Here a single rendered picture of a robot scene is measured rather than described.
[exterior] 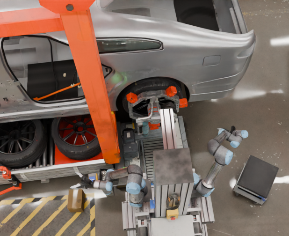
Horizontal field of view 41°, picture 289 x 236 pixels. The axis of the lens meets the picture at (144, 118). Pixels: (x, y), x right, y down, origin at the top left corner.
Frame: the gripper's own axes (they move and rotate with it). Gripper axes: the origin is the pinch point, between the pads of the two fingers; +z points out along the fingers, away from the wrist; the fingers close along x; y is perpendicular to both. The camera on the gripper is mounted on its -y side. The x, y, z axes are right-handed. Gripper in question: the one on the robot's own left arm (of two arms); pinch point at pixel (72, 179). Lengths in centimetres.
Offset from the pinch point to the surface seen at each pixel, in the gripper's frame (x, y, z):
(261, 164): 92, 78, -181
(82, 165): 56, 78, 17
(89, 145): 74, 63, 13
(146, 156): 97, 106, -49
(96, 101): 39, -64, -19
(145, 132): 95, 53, -48
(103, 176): 39, 62, -12
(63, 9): 17, -168, -18
